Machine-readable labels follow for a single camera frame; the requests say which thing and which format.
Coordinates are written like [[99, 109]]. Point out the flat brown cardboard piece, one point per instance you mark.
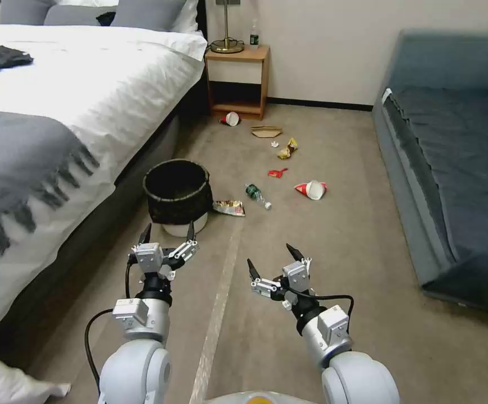
[[265, 132]]

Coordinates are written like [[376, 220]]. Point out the blue grey sofa bed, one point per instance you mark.
[[450, 160]]

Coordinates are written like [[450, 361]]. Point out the grey wall plate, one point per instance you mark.
[[228, 2]]

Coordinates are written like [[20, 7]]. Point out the large red white paper cup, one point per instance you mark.
[[312, 189]]

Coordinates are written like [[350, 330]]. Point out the crumpled red white snack bag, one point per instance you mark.
[[229, 207]]

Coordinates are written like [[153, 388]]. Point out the white duvet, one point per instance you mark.
[[100, 84]]

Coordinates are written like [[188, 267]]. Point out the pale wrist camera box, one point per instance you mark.
[[297, 275], [150, 255]]

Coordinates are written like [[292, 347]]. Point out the white cushion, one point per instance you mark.
[[8, 383]]

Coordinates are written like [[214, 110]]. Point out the small red paper cup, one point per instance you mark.
[[231, 118]]

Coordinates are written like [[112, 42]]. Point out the wooden nightstand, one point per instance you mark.
[[237, 80]]

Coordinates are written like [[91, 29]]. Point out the crushed green plastic bottle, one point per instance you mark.
[[255, 194]]

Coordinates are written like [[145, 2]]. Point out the grey bed frame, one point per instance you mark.
[[79, 252]]

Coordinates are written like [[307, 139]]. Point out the grey fringed blanket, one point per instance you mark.
[[20, 168]]

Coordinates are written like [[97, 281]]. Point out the grey pillow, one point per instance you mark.
[[79, 17], [24, 10], [151, 14]]

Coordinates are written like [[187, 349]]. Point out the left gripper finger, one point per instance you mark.
[[145, 235], [184, 251]]

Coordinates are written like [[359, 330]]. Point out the small black cloth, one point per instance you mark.
[[106, 17]]

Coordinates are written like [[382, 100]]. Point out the black headboard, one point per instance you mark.
[[202, 17]]

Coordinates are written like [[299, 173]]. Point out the white trash can black liner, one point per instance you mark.
[[176, 198]]

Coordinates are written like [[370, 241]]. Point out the small red wrapper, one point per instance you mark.
[[277, 172]]

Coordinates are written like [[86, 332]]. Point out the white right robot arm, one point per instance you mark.
[[345, 362]]

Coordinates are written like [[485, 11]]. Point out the white pillow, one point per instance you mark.
[[190, 17]]

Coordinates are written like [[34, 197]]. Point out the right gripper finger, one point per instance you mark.
[[297, 254], [265, 287]]

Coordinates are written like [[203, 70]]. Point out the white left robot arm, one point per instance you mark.
[[142, 362]]

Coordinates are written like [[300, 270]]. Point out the brass table lamp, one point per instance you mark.
[[227, 42]]

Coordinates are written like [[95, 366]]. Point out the white robot front shell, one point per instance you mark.
[[252, 397]]

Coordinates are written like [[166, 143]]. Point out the white sofa label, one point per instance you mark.
[[387, 94]]

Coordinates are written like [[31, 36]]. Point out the clear bottle green label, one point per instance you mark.
[[254, 37]]

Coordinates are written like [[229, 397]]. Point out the yellow snack bag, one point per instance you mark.
[[288, 149]]

